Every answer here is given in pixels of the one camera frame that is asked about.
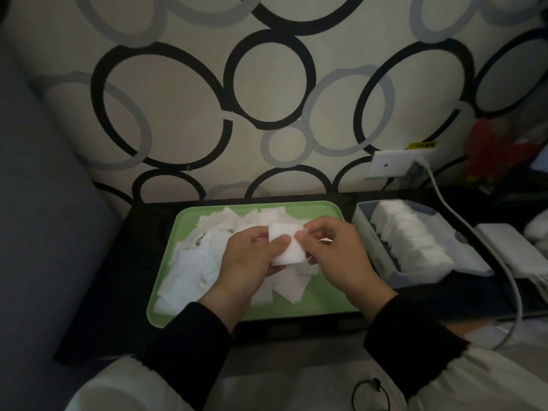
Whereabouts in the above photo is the blue curtain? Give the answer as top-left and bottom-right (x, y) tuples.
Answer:
(530, 145), (548, 172)

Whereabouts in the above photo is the black hair tie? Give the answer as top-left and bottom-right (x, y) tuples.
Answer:
(352, 377), (391, 411)

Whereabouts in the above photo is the white looped cable bundle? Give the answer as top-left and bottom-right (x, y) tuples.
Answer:
(529, 276), (548, 303)

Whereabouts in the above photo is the person's left hand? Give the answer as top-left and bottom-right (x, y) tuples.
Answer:
(198, 226), (293, 332)

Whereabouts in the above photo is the grey upholstered sofa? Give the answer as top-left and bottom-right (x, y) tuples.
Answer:
(0, 38), (123, 411)

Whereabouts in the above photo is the pile of white cotton pads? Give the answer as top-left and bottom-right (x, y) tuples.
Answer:
(153, 205), (322, 315)

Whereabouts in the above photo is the stack of cotton pads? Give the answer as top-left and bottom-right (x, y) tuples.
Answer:
(267, 221), (310, 267)

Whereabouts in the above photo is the person's right forearm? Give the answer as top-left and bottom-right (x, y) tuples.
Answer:
(364, 295), (548, 411)

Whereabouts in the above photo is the person's right hand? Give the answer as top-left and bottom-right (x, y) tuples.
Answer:
(294, 216), (399, 323)

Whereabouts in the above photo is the white neck fan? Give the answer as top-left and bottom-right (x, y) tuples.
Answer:
(523, 209), (548, 253)

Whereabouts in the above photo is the white charger cable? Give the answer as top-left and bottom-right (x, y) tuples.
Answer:
(410, 158), (524, 350)

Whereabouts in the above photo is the person's left forearm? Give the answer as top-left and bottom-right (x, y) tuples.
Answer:
(64, 301), (233, 411)

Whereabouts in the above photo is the white wall socket plate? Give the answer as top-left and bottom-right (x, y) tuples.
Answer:
(366, 149), (436, 179)

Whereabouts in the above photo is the white power bank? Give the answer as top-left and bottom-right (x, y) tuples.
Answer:
(475, 223), (548, 279)

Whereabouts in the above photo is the clear plastic box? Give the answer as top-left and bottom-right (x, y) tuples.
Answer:
(352, 199), (454, 289)

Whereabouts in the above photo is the green plastic tray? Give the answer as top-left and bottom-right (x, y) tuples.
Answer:
(146, 200), (362, 328)

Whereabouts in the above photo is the red decoration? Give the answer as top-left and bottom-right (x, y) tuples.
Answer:
(465, 119), (540, 184)

